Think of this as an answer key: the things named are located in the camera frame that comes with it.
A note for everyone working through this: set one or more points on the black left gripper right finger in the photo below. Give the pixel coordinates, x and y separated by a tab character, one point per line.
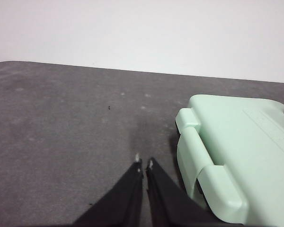
168	203

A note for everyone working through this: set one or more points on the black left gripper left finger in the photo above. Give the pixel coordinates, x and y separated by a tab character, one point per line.
123	203

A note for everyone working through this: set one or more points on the mint green breakfast machine base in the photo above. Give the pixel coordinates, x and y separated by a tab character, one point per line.
182	156

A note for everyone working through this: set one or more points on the mint green hinged griddle lid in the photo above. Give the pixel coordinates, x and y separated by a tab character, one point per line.
246	151

